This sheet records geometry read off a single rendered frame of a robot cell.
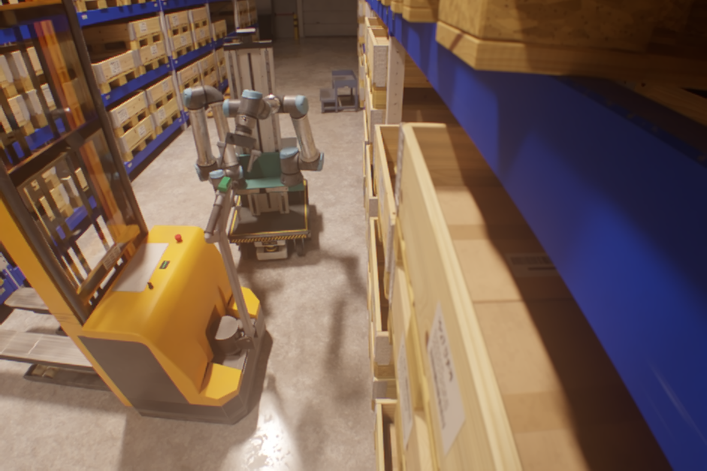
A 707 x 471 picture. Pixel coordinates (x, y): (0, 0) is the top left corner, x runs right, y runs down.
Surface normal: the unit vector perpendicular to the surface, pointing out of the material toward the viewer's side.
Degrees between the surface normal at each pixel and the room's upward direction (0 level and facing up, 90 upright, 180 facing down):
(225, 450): 0
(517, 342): 0
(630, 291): 90
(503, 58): 90
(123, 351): 90
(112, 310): 0
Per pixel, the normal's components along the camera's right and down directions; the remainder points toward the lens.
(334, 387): 0.00, -0.83
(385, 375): 0.00, 0.55
